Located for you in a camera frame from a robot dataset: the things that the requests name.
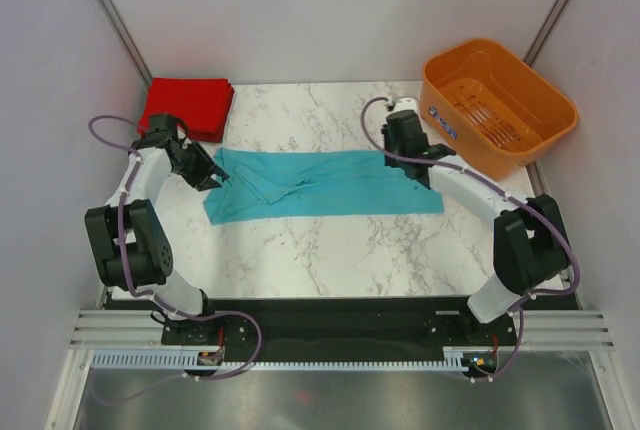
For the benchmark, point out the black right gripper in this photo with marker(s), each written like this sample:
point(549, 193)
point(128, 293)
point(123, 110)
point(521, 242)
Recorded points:
point(391, 161)

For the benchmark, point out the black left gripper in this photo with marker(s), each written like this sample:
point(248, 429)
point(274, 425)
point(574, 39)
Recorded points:
point(201, 179)

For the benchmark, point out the turquoise t shirt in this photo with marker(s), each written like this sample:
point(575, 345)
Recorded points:
point(265, 185)

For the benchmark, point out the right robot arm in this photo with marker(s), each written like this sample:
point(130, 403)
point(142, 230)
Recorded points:
point(529, 240)

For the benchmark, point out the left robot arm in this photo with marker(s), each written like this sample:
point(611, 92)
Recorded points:
point(129, 245)

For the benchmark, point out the dark red folded t shirt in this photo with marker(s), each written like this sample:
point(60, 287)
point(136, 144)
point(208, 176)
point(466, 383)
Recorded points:
point(215, 125)

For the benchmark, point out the orange plastic tub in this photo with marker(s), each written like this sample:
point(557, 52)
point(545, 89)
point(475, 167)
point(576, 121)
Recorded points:
point(494, 110)

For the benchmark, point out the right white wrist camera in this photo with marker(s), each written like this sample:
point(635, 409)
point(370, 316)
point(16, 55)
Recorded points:
point(401, 104)

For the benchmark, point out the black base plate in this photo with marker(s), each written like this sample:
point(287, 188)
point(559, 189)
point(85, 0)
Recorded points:
point(339, 329)

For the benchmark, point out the white slotted cable duct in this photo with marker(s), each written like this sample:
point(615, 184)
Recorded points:
point(192, 360)

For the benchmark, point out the left aluminium frame post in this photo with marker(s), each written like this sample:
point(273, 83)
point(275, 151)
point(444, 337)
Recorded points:
point(123, 34)

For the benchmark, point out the aluminium frame post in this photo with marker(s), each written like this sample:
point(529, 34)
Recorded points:
point(545, 31)
point(123, 34)

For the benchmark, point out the right aluminium frame post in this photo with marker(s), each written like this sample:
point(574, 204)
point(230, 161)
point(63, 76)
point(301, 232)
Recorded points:
point(545, 31)

